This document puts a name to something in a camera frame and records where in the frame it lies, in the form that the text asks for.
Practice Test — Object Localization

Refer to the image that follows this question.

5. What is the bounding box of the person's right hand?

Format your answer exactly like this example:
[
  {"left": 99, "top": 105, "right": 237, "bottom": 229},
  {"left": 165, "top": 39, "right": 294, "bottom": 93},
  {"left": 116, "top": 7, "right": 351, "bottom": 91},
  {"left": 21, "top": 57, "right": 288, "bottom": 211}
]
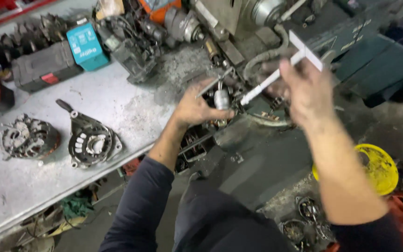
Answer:
[{"left": 263, "top": 58, "right": 336, "bottom": 131}]

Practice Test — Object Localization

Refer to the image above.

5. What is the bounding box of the person's left hand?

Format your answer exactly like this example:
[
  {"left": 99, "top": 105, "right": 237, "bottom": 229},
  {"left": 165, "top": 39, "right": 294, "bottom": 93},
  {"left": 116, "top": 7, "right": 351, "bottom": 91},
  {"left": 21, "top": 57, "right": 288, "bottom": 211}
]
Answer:
[{"left": 173, "top": 78, "right": 236, "bottom": 130}]

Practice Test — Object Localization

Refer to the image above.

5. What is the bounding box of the white T-shaped tool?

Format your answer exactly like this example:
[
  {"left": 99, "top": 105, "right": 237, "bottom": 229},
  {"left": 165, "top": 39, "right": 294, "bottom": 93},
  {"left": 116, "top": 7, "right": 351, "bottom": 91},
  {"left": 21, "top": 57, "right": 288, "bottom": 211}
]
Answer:
[{"left": 240, "top": 30, "right": 324, "bottom": 106}]

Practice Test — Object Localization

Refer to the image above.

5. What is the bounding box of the small silver metal cylinder part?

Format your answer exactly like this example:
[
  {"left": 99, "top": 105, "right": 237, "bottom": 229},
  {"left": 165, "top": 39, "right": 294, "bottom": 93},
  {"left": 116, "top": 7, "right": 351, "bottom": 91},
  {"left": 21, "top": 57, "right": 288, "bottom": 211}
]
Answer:
[{"left": 214, "top": 88, "right": 231, "bottom": 111}]

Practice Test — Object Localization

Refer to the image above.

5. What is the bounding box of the thin grey metal rod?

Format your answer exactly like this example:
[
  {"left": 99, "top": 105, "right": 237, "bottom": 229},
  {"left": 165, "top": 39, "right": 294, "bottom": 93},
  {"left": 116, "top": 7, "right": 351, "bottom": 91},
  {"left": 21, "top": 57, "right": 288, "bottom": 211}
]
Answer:
[{"left": 196, "top": 67, "right": 234, "bottom": 98}]

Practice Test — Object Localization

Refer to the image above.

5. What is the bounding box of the grey metal lathe machine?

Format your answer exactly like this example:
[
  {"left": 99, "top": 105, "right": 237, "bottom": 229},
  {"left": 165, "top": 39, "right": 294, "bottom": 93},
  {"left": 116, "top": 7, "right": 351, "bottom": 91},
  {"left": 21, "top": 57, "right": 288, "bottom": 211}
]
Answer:
[{"left": 165, "top": 0, "right": 403, "bottom": 109}]

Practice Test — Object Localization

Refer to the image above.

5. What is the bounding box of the drawer of metal parts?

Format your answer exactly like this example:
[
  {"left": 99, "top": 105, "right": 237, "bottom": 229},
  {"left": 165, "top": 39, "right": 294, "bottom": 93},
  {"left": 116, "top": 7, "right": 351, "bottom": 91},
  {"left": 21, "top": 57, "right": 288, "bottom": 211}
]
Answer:
[{"left": 174, "top": 124, "right": 217, "bottom": 174}]

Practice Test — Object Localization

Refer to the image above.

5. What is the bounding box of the yellow plastic bucket lid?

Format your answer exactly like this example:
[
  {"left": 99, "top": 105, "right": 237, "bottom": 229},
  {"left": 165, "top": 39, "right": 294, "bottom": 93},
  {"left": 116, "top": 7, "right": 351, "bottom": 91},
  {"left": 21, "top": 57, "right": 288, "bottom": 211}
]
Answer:
[{"left": 312, "top": 143, "right": 399, "bottom": 196}]

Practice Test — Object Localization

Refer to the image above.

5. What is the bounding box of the orange machine part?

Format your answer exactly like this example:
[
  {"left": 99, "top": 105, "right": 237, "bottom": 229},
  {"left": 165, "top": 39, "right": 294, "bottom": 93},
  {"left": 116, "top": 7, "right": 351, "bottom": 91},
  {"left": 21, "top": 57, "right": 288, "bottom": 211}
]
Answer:
[{"left": 138, "top": 0, "right": 183, "bottom": 25}]

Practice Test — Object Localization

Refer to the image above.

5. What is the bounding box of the heap of metal parts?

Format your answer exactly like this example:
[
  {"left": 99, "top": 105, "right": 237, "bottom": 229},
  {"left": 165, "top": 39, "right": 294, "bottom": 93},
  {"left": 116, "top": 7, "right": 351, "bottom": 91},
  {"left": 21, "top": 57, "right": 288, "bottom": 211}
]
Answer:
[{"left": 278, "top": 195, "right": 333, "bottom": 251}]

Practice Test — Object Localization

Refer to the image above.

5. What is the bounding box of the greasy starter motor assembly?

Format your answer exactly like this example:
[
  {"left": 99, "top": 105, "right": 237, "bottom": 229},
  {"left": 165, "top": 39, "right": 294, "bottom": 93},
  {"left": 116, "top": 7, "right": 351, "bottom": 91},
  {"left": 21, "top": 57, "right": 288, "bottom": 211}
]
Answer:
[{"left": 95, "top": 12, "right": 169, "bottom": 84}]

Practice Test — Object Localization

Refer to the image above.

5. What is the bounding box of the person's dark clothed body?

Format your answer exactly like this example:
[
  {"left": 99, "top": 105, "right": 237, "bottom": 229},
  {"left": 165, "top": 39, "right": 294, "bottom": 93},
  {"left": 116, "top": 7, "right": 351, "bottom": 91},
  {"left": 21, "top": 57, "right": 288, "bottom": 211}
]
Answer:
[{"left": 98, "top": 156, "right": 403, "bottom": 252}]

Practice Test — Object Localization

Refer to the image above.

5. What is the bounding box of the teal cardboard box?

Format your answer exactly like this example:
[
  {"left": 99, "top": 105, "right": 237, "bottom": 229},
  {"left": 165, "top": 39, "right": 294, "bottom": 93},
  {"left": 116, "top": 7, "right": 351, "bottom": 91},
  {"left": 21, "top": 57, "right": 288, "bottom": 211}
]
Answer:
[{"left": 66, "top": 22, "right": 110, "bottom": 72}]

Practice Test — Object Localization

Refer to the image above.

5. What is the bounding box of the grey alternator housing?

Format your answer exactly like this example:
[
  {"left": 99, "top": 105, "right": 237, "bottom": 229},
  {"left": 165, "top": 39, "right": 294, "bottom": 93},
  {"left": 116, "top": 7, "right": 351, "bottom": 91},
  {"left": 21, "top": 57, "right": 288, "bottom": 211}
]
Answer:
[{"left": 55, "top": 99, "right": 124, "bottom": 169}]

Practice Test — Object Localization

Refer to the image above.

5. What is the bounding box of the dark grey plastic tool case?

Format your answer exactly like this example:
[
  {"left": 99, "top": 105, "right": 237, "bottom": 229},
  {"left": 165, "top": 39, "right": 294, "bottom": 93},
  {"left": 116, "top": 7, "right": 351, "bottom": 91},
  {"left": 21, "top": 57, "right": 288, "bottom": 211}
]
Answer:
[{"left": 11, "top": 40, "right": 84, "bottom": 94}]

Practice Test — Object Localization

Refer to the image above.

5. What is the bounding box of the green cloth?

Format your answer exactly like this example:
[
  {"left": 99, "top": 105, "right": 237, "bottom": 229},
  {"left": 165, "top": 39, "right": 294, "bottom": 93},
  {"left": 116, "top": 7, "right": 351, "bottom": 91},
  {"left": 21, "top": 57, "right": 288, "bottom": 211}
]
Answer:
[{"left": 59, "top": 196, "right": 94, "bottom": 220}]

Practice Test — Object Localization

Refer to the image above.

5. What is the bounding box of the row of dark alternator rotors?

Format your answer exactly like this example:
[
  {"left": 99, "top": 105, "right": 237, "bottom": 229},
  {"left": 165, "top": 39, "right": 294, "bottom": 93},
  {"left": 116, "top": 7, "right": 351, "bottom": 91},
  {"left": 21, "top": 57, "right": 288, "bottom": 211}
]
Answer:
[{"left": 0, "top": 13, "right": 70, "bottom": 65}]

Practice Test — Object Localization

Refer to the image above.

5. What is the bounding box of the cluttered shelf under table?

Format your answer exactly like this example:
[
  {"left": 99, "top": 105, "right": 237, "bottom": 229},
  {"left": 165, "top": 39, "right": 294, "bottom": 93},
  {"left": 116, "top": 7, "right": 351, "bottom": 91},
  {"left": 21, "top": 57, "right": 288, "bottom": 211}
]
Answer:
[{"left": 11, "top": 167, "right": 142, "bottom": 252}]

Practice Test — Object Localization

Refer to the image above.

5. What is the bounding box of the grey corrugated hose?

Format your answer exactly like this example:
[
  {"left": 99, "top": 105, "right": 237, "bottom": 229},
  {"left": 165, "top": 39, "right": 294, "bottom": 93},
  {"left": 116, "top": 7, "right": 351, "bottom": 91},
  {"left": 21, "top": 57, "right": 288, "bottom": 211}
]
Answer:
[{"left": 243, "top": 24, "right": 290, "bottom": 82}]

